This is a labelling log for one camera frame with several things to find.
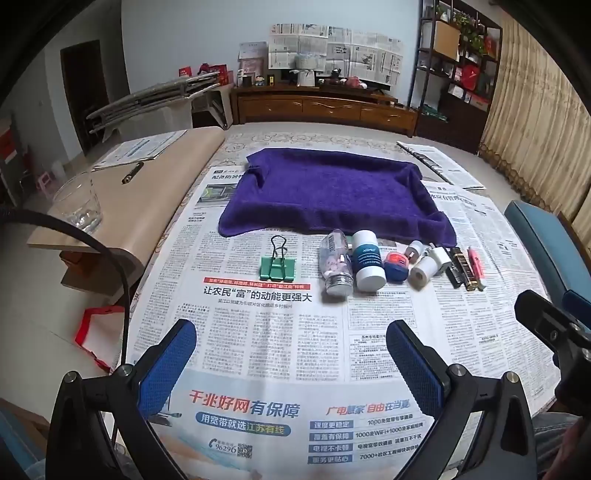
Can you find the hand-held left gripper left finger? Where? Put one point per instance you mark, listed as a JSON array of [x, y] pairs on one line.
[[168, 364]]

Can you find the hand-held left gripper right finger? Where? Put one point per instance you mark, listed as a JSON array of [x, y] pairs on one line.
[[415, 369]]

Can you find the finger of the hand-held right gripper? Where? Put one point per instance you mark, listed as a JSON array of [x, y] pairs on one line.
[[538, 318]]

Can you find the pink pen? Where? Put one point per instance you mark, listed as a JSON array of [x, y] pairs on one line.
[[475, 263]]

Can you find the black and gold tube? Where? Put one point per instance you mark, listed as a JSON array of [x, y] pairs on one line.
[[464, 270]]

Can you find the blue lip balm jar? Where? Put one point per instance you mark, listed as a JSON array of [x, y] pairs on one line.
[[396, 268]]

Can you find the white and teal bottle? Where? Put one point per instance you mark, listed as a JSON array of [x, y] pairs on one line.
[[368, 261]]

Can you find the clear bottle with metal cap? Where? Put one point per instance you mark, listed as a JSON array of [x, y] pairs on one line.
[[336, 267]]

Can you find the green binder clip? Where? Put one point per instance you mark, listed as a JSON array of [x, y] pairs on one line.
[[277, 270]]

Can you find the person's blue jeans leg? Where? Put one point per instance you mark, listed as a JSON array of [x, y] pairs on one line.
[[561, 443]]

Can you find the blue chair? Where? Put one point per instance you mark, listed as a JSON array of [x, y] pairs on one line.
[[540, 244]]

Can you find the red bag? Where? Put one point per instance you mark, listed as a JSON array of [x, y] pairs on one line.
[[90, 332]]

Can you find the white charger plug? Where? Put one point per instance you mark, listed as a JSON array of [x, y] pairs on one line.
[[441, 258]]

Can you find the small white tape roll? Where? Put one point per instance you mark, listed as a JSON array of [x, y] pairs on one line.
[[414, 251]]

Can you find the newspaper table cover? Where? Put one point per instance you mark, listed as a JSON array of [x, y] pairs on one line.
[[286, 346]]

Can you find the beige side table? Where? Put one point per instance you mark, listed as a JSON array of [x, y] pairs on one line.
[[138, 203]]

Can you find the glass cup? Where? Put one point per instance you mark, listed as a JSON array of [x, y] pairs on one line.
[[78, 203]]

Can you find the folded newspaper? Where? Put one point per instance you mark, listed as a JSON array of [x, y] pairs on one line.
[[438, 161]]

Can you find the beige patterned curtain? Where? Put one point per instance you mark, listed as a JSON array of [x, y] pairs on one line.
[[540, 124]]

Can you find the black pen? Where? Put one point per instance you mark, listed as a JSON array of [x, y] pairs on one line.
[[132, 173]]

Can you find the purple towel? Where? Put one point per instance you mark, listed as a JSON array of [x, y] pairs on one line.
[[332, 189]]

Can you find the printed paper sheet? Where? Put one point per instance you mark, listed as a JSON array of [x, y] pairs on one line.
[[138, 146]]

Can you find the pink stool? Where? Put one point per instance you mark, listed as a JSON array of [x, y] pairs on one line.
[[45, 182]]

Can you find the red gift box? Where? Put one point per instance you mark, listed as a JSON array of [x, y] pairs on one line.
[[472, 76]]

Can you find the dark display shelf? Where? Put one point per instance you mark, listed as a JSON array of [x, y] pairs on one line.
[[455, 78]]

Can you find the wooden tv cabinet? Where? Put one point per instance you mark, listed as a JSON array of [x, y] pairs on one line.
[[323, 107]]

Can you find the dark wooden door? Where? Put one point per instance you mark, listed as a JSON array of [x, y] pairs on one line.
[[85, 92]]

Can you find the cardboard box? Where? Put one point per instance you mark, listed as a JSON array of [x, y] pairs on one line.
[[446, 39]]

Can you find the white wrapped vase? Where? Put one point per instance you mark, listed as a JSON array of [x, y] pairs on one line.
[[307, 69]]

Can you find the folded metal bed frame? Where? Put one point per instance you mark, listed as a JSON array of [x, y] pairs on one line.
[[157, 94]]

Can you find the newspapers on wall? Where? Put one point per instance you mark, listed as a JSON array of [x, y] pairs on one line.
[[332, 48]]

